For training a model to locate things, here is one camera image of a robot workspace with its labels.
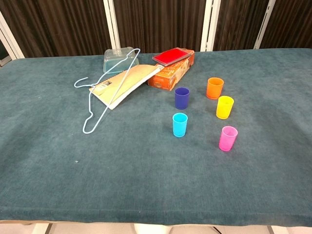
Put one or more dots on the cyan plastic cup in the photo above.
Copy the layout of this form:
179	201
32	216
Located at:
180	126

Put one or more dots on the dark blue plastic cup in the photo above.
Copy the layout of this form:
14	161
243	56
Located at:
182	98

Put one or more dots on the pink plastic cup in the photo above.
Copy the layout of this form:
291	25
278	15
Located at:
228	140

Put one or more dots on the orange cardboard box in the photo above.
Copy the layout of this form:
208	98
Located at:
168	78

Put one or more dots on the kraft spiral notebook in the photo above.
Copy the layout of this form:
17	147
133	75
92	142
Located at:
136	78

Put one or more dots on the teal table cloth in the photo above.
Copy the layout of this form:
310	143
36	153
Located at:
146	170

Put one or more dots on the red pad in clear case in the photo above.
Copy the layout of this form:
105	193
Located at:
170	56

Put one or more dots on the orange plastic cup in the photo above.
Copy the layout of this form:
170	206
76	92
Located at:
215	89

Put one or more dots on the clear plastic container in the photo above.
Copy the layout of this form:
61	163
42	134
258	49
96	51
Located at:
114	61

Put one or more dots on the dark pleated screen panel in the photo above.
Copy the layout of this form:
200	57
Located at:
292	22
239	24
61	24
158	24

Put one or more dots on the white screen frame post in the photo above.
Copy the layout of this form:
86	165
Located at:
111	24
264	24
209	24
11	36

